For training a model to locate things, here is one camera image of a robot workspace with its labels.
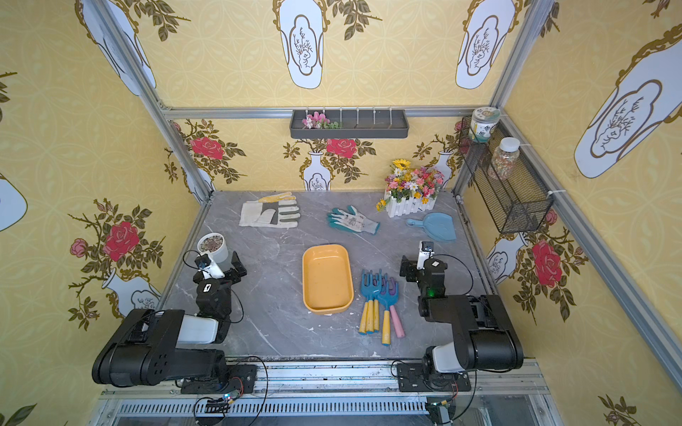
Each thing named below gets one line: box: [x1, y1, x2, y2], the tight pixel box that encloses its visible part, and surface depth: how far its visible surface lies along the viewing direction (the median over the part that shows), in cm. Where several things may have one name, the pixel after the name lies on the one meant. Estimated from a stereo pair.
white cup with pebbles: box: [197, 232, 229, 264], surface depth 97 cm
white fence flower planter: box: [375, 158, 445, 219], surface depth 106 cm
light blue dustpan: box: [406, 212, 458, 241], surface depth 110 cm
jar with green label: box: [469, 106, 501, 143], surface depth 87 cm
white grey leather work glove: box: [238, 191, 302, 229], surface depth 116 cm
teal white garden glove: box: [326, 205, 381, 236], surface depth 112 cm
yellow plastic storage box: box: [301, 244, 355, 316], surface depth 94 cm
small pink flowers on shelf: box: [301, 110, 340, 130], surface depth 89 cm
